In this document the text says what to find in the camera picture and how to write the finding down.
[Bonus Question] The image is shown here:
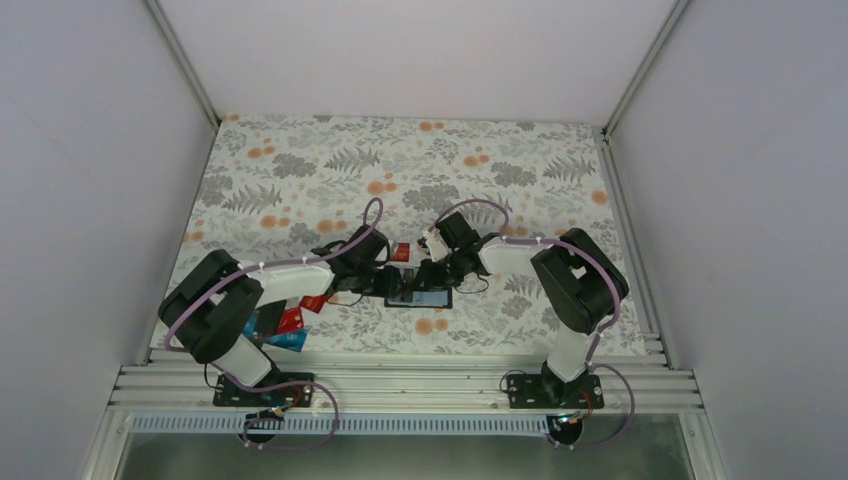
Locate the black card holder wallet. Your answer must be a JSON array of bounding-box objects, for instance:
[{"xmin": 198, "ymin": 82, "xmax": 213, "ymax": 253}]
[{"xmin": 383, "ymin": 268, "xmax": 453, "ymax": 309}]

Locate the red VIP card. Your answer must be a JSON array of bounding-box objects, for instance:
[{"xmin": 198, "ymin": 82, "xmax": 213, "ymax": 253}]
[{"xmin": 390, "ymin": 242, "xmax": 411, "ymax": 263}]

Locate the black patterned card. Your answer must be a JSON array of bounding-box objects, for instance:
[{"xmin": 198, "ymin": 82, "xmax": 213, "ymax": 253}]
[{"xmin": 399, "ymin": 268, "xmax": 417, "ymax": 303}]

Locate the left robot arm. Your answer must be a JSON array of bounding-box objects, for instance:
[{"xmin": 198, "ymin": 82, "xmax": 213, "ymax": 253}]
[{"xmin": 158, "ymin": 225, "xmax": 392, "ymax": 405}]

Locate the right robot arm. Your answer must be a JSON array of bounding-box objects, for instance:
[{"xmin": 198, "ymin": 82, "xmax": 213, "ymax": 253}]
[{"xmin": 407, "ymin": 212, "xmax": 629, "ymax": 407}]

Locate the red card centre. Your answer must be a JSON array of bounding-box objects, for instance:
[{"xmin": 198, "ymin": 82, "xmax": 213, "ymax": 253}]
[{"xmin": 299, "ymin": 295, "xmax": 329, "ymax": 314}]

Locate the red card lower left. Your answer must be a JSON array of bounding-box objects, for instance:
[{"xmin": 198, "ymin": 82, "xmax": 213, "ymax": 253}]
[{"xmin": 276, "ymin": 307, "xmax": 304, "ymax": 335}]

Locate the blue card lower left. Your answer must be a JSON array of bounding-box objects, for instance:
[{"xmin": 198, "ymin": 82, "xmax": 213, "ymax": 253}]
[{"xmin": 264, "ymin": 329, "xmax": 308, "ymax": 352}]

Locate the blue card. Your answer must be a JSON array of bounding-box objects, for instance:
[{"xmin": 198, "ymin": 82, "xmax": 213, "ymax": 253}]
[
  {"xmin": 242, "ymin": 316, "xmax": 260, "ymax": 342},
  {"xmin": 264, "ymin": 329, "xmax": 308, "ymax": 352}
]

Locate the black card far left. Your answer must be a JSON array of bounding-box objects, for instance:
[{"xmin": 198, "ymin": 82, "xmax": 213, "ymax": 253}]
[{"xmin": 254, "ymin": 300, "xmax": 287, "ymax": 338}]

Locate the blue card far left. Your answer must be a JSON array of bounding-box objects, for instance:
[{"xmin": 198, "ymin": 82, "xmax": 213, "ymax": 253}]
[{"xmin": 242, "ymin": 316, "xmax": 260, "ymax": 342}]

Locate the floral patterned table mat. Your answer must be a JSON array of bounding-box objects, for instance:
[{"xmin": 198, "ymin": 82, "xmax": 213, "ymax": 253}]
[{"xmin": 171, "ymin": 114, "xmax": 625, "ymax": 355}]

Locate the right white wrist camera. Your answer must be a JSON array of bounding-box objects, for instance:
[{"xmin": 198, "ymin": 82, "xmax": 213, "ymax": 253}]
[{"xmin": 418, "ymin": 230, "xmax": 450, "ymax": 262}]

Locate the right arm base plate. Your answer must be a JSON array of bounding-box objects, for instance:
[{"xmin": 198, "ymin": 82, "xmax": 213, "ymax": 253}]
[{"xmin": 504, "ymin": 373, "xmax": 605, "ymax": 410}]

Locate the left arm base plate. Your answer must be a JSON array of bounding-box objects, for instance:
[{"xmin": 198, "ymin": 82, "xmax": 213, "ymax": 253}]
[{"xmin": 212, "ymin": 374, "xmax": 315, "ymax": 408}]

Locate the aluminium rail frame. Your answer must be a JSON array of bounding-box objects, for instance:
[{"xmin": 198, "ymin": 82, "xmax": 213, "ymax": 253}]
[{"xmin": 108, "ymin": 350, "xmax": 704, "ymax": 414}]

